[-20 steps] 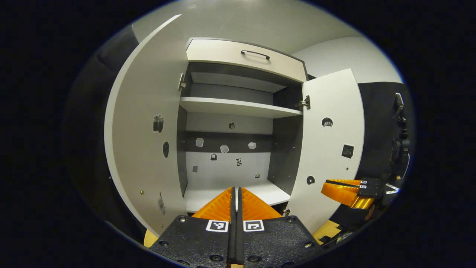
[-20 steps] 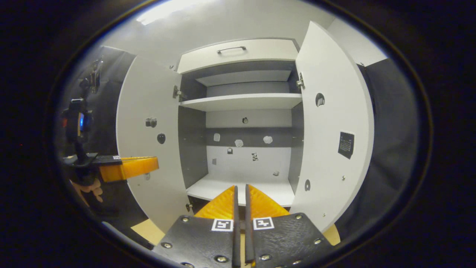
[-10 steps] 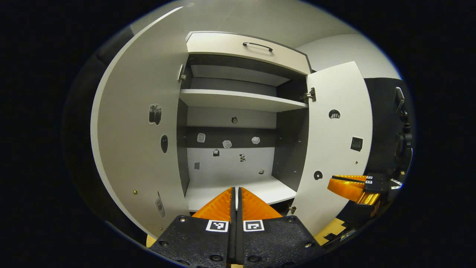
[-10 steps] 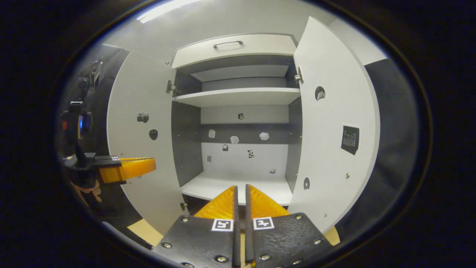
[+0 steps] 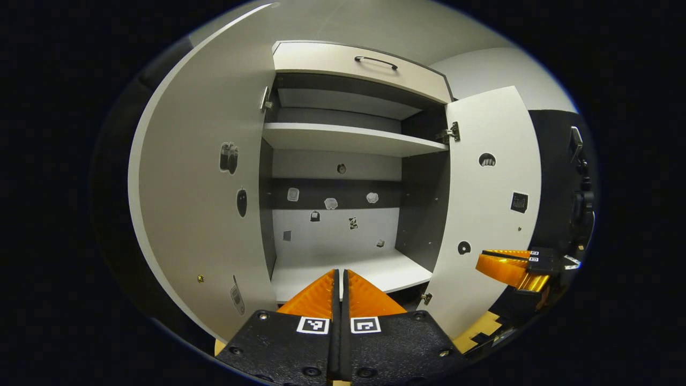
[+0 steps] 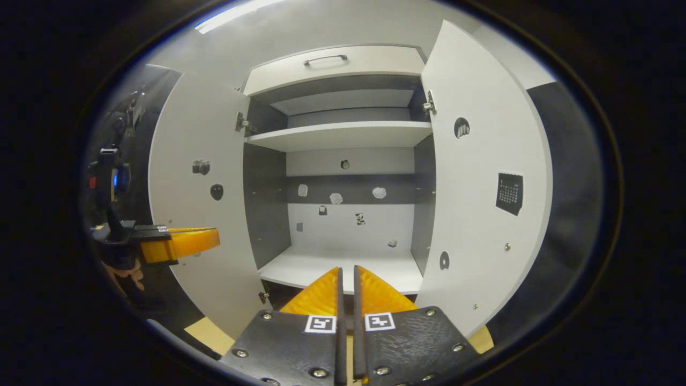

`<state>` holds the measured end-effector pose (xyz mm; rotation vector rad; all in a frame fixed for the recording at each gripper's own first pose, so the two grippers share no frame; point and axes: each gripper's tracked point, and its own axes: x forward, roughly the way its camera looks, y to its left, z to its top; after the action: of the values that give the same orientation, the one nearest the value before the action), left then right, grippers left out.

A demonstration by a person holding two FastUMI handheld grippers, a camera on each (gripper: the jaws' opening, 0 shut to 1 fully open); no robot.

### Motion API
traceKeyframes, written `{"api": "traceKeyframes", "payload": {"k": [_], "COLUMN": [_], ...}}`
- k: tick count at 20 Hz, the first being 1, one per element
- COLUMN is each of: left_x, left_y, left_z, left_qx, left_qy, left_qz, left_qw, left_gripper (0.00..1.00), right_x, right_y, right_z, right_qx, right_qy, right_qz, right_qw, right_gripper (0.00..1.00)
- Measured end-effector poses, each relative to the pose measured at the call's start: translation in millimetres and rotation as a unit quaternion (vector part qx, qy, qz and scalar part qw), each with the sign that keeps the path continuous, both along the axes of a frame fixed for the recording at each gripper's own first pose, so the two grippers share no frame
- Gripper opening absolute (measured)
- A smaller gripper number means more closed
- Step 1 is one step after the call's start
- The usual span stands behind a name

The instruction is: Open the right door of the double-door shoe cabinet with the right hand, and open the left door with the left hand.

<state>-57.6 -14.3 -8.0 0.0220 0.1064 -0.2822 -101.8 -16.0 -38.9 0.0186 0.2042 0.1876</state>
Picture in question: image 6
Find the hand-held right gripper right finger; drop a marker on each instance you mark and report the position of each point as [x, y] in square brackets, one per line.
[358, 343]

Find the white cabinet drawer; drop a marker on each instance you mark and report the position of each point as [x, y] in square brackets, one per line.
[375, 64]

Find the white double-door shoe cabinet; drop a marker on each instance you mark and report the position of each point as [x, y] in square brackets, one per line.
[343, 134]

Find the ceiling light strip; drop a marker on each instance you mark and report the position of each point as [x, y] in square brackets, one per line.
[236, 13]

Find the white shoe cabinet door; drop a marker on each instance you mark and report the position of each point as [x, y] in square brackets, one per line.
[203, 134]
[477, 177]

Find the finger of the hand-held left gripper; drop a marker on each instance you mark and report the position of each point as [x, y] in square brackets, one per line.
[155, 233]

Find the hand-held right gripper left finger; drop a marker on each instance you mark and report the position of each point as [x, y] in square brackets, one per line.
[341, 343]

